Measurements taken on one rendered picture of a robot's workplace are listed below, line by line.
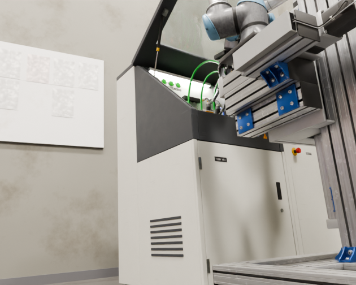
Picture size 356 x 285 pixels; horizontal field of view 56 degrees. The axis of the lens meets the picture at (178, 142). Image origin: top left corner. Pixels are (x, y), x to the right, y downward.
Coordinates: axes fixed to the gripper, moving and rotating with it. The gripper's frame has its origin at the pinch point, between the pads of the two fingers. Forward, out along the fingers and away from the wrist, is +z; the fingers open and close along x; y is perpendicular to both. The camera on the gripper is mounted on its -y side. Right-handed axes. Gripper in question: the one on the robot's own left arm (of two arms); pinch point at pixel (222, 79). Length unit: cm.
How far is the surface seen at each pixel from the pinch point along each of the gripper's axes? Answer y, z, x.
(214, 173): 49, 29, -33
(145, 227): 28, 74, -60
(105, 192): -106, 150, -44
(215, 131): 34.2, 14.6, -25.7
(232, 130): 32.8, 17.0, -13.0
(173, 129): 20, 18, -42
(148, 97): -16.8, 13.8, -41.3
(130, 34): -231, 22, 27
